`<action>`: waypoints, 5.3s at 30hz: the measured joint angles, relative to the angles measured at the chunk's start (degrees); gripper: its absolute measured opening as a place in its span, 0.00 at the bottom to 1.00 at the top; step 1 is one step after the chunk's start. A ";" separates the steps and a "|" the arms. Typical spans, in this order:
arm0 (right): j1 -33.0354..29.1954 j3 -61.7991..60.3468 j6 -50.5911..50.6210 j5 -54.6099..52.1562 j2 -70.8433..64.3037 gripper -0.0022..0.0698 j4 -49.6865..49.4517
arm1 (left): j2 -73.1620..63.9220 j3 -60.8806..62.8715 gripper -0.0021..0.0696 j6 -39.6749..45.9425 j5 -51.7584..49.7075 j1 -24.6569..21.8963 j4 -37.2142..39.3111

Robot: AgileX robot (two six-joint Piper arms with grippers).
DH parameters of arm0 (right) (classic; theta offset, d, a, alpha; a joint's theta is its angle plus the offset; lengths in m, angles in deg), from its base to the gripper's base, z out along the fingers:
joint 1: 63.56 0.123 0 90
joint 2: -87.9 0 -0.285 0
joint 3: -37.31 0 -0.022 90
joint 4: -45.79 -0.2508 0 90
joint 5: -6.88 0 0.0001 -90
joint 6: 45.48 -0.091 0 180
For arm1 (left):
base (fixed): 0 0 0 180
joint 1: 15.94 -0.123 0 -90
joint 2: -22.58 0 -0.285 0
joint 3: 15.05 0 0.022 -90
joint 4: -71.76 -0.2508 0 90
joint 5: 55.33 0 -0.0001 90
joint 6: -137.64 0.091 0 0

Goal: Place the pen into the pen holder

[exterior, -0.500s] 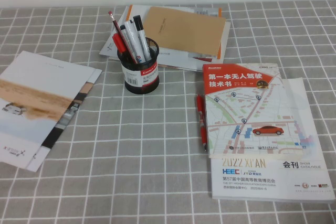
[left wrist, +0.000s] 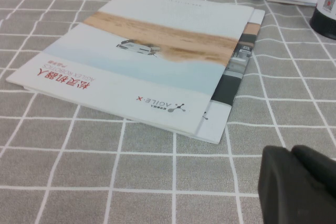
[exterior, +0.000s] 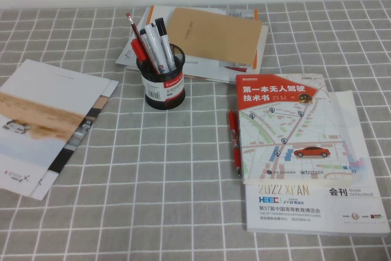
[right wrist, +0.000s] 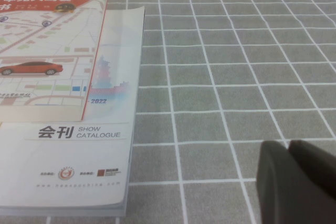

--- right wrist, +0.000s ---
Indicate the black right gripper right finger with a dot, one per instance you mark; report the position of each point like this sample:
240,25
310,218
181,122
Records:
315,163

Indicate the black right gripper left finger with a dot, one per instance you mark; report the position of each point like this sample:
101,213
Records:
283,187

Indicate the grey checked tablecloth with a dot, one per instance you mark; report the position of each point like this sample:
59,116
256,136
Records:
236,77

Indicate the white show catalogue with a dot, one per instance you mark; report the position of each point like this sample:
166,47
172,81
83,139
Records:
78,155

